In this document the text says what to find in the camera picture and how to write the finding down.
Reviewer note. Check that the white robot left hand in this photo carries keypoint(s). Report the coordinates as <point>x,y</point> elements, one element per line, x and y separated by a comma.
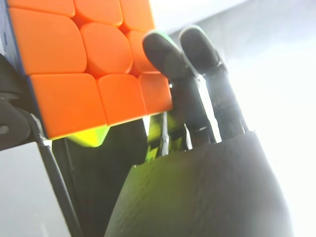
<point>197,192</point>

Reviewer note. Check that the multicoloured Rubik's cube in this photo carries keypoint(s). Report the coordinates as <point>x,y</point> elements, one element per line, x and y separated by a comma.
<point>61,49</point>

